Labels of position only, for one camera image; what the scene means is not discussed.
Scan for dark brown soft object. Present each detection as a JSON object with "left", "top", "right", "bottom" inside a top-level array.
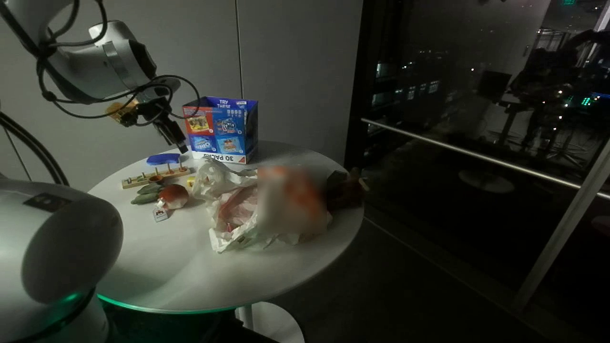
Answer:
[{"left": 317, "top": 167, "right": 369, "bottom": 212}]

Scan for thick black hose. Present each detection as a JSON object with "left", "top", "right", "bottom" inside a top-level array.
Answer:
[{"left": 0, "top": 113, "right": 70, "bottom": 188}]

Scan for blue cardboard snack box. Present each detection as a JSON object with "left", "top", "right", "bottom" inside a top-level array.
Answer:
[{"left": 180, "top": 96, "right": 260, "bottom": 167}]

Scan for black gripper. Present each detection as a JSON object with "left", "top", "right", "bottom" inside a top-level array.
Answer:
[{"left": 134, "top": 94, "right": 192, "bottom": 157}]

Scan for small blue object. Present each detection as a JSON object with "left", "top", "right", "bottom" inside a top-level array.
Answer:
[{"left": 144, "top": 153, "right": 182, "bottom": 169}]

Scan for white round table base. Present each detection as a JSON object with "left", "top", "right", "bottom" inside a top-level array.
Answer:
[{"left": 234, "top": 302, "right": 306, "bottom": 343}]

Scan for red toy radish green leaves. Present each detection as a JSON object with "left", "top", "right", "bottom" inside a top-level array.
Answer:
[{"left": 129, "top": 182, "right": 190, "bottom": 224}]

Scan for round white table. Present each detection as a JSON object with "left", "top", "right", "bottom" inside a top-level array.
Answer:
[{"left": 87, "top": 140, "right": 367, "bottom": 317}]

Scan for horizontal window rail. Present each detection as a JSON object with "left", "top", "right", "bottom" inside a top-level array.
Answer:
[{"left": 359, "top": 117, "right": 610, "bottom": 203}]

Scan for white orange plastic bag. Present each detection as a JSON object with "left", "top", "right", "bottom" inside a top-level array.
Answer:
[{"left": 192, "top": 157, "right": 333, "bottom": 254}]

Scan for white slanted post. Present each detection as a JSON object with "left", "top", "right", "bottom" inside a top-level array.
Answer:
[{"left": 512, "top": 136, "right": 610, "bottom": 313}]

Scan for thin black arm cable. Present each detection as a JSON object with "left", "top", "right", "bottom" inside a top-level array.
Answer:
[{"left": 33, "top": 0, "right": 201, "bottom": 157}]

